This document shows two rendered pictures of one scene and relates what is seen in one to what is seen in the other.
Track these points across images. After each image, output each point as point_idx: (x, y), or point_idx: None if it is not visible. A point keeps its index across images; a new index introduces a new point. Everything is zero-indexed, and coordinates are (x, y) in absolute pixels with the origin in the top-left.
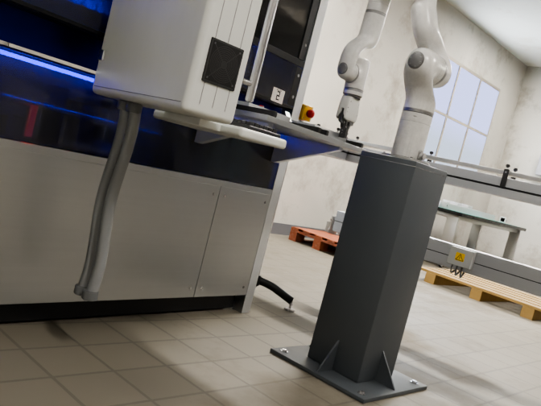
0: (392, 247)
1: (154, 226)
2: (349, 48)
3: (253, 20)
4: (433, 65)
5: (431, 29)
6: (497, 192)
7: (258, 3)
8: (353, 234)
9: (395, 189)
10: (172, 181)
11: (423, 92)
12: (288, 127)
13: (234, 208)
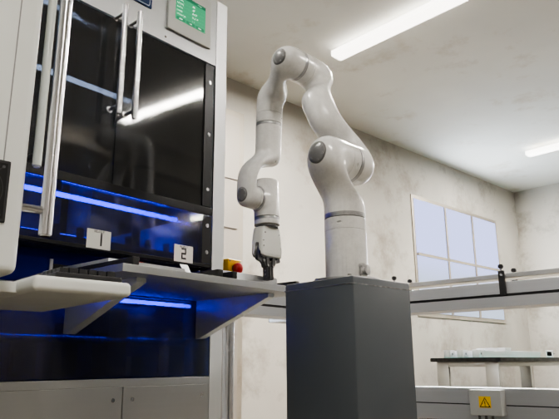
0: (356, 408)
1: None
2: (244, 169)
3: (20, 120)
4: (340, 152)
5: (329, 116)
6: (500, 303)
7: (25, 97)
8: (302, 404)
9: (338, 322)
10: (37, 396)
11: (340, 188)
12: (165, 275)
13: (153, 413)
